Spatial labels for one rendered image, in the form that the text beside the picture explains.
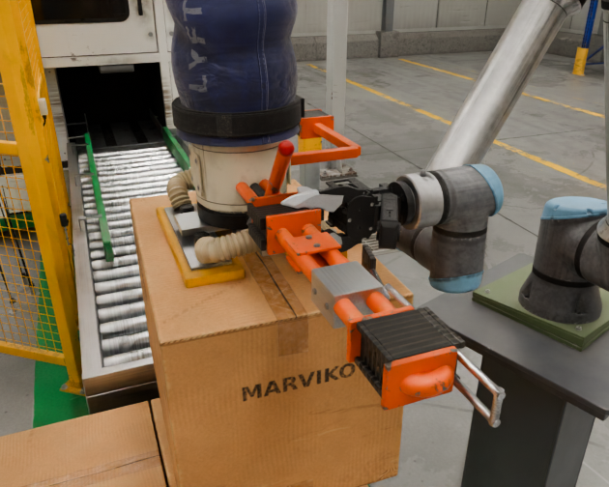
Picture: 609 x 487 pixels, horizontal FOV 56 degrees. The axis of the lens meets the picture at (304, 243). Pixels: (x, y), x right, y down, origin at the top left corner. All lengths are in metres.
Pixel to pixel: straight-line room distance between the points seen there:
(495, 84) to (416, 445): 1.43
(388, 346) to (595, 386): 0.88
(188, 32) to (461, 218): 0.52
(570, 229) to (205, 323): 0.87
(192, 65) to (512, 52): 0.57
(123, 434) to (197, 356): 0.66
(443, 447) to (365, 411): 1.20
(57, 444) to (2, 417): 1.04
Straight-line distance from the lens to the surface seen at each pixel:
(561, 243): 1.42
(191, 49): 0.96
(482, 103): 1.12
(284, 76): 0.97
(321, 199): 0.83
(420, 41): 11.73
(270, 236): 0.81
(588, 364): 1.43
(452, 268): 1.00
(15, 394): 2.63
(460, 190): 0.94
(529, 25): 1.16
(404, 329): 0.57
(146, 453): 1.43
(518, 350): 1.42
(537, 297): 1.49
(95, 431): 1.52
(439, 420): 2.31
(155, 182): 3.03
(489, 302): 1.54
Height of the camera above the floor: 1.54
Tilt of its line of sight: 26 degrees down
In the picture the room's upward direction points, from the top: straight up
